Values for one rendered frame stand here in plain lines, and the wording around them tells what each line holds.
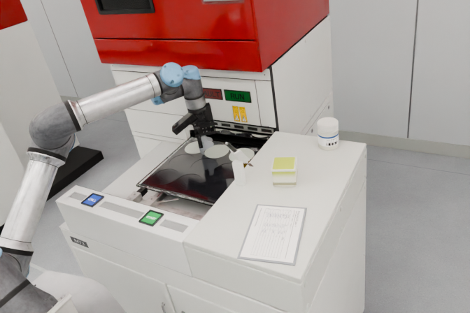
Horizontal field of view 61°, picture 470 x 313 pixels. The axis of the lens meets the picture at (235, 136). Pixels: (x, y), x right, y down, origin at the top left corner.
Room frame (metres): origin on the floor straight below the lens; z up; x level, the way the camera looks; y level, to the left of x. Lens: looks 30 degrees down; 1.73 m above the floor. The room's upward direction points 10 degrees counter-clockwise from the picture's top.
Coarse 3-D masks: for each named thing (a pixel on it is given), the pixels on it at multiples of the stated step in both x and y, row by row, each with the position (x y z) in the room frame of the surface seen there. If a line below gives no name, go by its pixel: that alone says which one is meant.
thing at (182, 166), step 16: (224, 144) 1.41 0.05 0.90; (176, 160) 1.36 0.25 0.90; (192, 160) 1.33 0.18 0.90; (208, 160) 1.31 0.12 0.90; (224, 160) 1.29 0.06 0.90; (160, 176) 1.26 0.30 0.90; (176, 176) 1.24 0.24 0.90; (192, 176) 1.22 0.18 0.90; (208, 176) 1.20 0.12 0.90; (224, 176) 1.19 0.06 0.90; (176, 192) 1.14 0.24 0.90; (192, 192) 1.12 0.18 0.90; (208, 192) 1.11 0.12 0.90
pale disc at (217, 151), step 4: (208, 148) 1.40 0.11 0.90; (212, 148) 1.40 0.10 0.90; (216, 148) 1.39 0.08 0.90; (220, 148) 1.38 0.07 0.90; (224, 148) 1.38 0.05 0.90; (228, 148) 1.37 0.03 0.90; (204, 152) 1.37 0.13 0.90; (208, 152) 1.37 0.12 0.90; (212, 152) 1.36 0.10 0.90; (216, 152) 1.36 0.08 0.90; (220, 152) 1.35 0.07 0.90; (224, 152) 1.35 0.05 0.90; (208, 156) 1.34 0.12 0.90; (212, 156) 1.33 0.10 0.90; (216, 156) 1.33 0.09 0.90; (220, 156) 1.32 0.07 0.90
